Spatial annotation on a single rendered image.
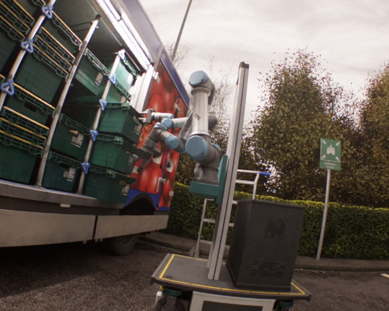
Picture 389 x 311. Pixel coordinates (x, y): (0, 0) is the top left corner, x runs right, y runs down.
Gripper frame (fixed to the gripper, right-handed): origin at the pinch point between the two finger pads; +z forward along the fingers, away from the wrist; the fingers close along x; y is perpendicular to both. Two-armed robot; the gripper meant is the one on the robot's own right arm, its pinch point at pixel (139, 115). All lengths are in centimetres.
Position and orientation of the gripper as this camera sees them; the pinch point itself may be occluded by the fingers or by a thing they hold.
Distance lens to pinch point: 209.8
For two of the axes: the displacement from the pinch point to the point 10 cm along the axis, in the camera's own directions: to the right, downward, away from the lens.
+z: -9.6, -1.2, 2.4
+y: -2.1, -2.4, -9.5
